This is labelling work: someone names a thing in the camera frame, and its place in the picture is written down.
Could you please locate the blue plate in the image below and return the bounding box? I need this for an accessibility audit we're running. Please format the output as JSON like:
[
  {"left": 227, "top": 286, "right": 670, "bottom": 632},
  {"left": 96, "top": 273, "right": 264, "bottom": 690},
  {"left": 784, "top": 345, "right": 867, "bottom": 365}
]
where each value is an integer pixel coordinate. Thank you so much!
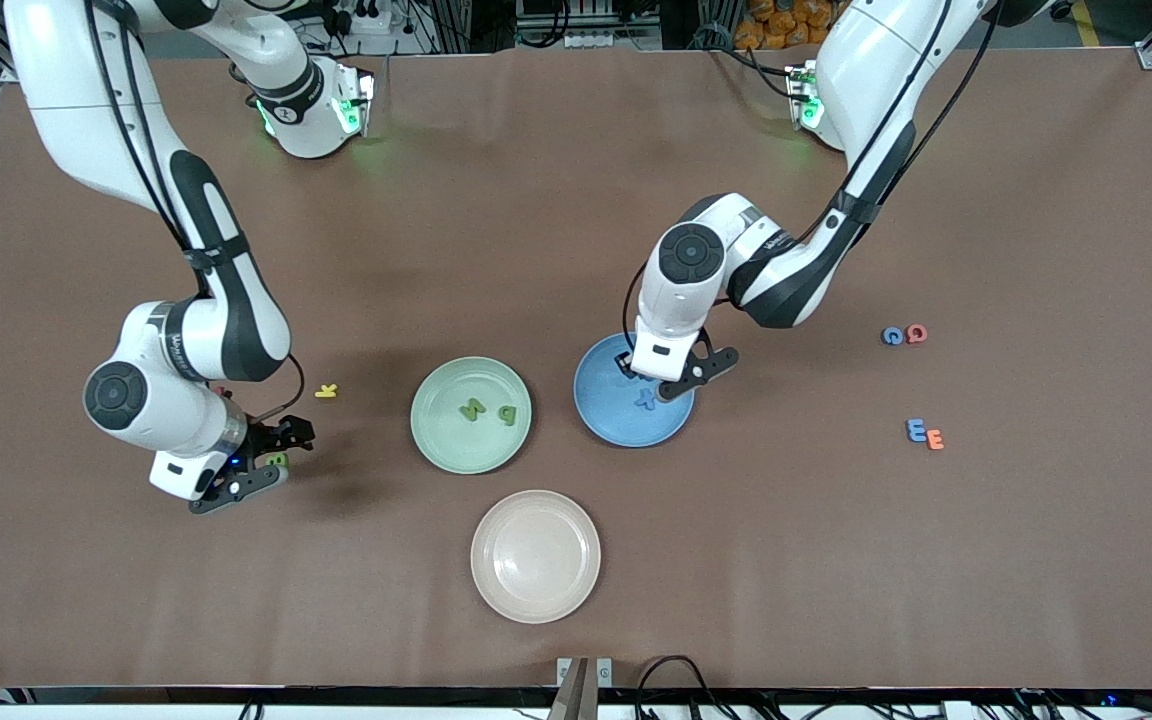
[{"left": 573, "top": 331, "right": 696, "bottom": 448}]

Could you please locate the large table cover mat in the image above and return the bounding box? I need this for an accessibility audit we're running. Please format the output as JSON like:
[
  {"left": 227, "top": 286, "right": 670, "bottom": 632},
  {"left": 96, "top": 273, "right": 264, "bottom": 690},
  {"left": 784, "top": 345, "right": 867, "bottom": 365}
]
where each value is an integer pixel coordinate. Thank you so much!
[{"left": 0, "top": 48, "right": 1152, "bottom": 691}]

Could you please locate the light green plate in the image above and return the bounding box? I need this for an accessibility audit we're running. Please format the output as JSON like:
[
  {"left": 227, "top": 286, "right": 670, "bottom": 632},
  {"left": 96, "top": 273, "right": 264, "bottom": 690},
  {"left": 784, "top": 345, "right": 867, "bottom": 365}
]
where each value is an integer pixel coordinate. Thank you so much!
[{"left": 410, "top": 356, "right": 533, "bottom": 475}]

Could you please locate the beige plate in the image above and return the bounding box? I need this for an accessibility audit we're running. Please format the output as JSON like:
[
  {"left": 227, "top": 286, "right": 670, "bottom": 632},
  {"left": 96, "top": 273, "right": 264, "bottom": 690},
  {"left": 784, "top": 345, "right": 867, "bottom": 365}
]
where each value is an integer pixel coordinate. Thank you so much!
[{"left": 470, "top": 489, "right": 602, "bottom": 625}]

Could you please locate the pile of orange balls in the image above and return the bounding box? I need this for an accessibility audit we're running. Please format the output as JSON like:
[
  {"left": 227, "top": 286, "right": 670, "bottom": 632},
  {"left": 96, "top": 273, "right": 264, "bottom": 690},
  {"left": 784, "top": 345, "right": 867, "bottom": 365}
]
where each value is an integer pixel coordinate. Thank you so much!
[{"left": 734, "top": 0, "right": 849, "bottom": 51}]

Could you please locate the white power strip with plugs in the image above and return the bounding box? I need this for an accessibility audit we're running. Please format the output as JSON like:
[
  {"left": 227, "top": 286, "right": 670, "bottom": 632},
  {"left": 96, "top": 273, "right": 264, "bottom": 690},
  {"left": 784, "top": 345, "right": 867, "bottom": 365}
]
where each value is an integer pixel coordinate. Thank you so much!
[{"left": 321, "top": 0, "right": 393, "bottom": 37}]

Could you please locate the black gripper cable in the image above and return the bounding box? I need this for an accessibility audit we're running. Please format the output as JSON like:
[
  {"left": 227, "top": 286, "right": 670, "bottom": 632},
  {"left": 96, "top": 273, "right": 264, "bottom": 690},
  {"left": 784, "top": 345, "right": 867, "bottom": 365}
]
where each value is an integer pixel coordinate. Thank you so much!
[
  {"left": 86, "top": 0, "right": 306, "bottom": 426},
  {"left": 621, "top": 0, "right": 997, "bottom": 361}
]

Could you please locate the black looped cable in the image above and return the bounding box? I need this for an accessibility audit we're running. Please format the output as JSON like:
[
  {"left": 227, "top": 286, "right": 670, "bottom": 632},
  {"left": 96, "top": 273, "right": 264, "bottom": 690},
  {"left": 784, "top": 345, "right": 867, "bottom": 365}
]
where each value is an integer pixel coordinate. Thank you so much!
[{"left": 634, "top": 654, "right": 737, "bottom": 720}]

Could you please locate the black arm base cable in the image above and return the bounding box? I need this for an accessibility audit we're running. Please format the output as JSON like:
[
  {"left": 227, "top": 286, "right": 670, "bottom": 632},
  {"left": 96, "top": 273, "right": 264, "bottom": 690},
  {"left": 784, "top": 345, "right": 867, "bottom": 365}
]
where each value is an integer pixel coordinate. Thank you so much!
[
  {"left": 711, "top": 40, "right": 799, "bottom": 99},
  {"left": 228, "top": 60, "right": 262, "bottom": 109}
]

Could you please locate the grey metal camera bracket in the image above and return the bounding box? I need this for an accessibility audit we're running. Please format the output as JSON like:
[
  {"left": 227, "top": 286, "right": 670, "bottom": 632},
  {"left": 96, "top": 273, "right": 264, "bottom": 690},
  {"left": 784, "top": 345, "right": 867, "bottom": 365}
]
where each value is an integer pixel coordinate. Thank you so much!
[{"left": 556, "top": 656, "right": 614, "bottom": 720}]

